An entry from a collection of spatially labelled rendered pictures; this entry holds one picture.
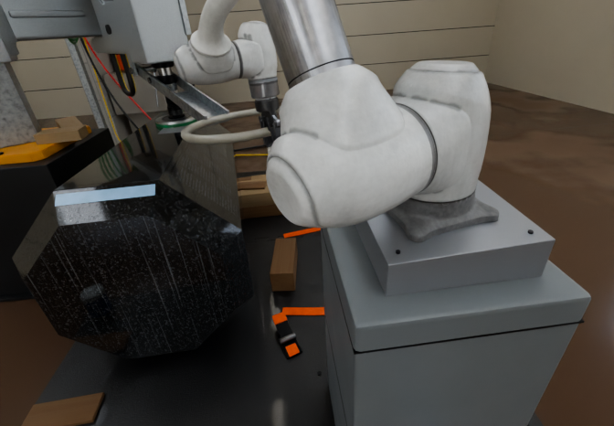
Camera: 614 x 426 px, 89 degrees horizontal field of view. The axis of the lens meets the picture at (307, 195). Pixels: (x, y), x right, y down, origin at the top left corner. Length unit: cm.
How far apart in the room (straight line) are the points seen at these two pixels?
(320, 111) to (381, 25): 621
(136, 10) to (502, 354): 168
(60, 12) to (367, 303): 205
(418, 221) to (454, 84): 23
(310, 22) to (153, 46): 130
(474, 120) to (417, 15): 630
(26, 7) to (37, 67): 530
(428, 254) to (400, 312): 10
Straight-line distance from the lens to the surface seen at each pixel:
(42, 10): 220
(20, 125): 212
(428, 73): 53
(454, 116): 52
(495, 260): 62
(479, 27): 738
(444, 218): 61
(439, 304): 59
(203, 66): 92
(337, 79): 42
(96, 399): 161
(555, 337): 75
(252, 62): 98
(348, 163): 38
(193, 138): 113
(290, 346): 148
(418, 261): 55
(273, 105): 102
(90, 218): 118
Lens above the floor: 122
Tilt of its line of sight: 28 degrees down
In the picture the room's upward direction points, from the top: 4 degrees counter-clockwise
